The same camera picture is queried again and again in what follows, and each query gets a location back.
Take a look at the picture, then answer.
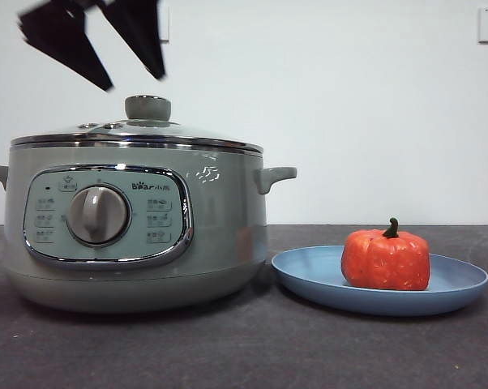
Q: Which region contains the blue round plate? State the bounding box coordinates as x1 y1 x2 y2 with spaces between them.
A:
270 244 488 318

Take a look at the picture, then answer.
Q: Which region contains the pale green electric steamer pot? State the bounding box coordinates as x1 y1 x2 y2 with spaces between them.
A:
0 141 298 315

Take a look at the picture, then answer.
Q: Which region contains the glass lid with grey knob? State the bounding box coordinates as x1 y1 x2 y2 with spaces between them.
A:
10 95 265 156

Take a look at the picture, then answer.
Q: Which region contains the orange toy pumpkin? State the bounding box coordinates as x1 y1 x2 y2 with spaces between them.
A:
340 216 432 293

